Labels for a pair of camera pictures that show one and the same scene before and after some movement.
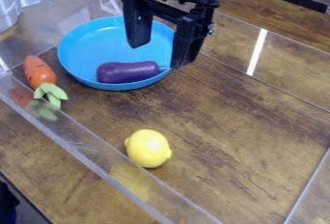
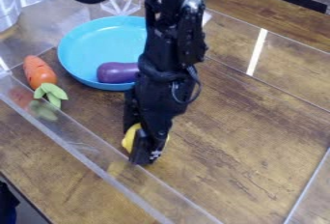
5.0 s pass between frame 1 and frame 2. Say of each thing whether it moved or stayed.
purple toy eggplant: stayed
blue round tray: stayed
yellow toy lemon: moved
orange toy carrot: stayed
